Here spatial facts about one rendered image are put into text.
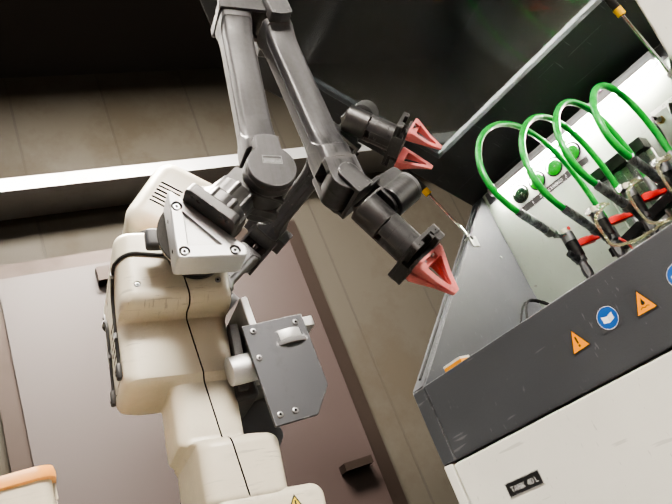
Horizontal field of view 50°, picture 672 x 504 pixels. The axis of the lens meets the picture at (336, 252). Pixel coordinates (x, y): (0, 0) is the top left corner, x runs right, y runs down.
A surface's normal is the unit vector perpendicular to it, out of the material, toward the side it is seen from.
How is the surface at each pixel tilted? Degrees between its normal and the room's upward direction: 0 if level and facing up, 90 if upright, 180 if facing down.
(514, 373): 90
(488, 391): 90
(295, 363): 90
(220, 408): 90
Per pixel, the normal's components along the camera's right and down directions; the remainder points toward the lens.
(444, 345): 0.55, -0.53
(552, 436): -0.76, 0.02
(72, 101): 0.32, -0.51
